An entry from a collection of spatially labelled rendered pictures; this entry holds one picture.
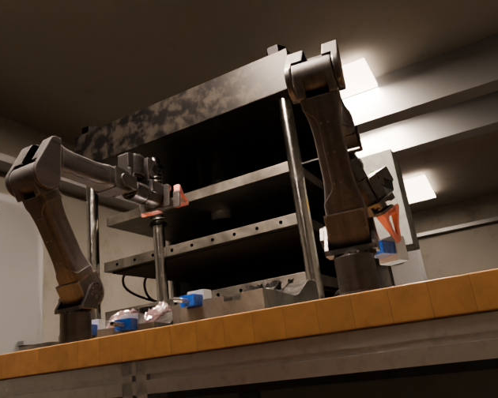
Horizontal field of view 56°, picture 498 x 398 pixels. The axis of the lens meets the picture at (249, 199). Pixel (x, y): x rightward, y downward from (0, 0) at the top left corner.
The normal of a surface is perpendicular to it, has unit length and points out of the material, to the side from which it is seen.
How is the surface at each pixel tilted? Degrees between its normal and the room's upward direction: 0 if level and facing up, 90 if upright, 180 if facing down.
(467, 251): 90
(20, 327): 90
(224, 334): 90
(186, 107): 90
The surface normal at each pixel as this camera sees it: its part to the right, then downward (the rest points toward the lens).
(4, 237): 0.88, -0.25
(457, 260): -0.46, -0.22
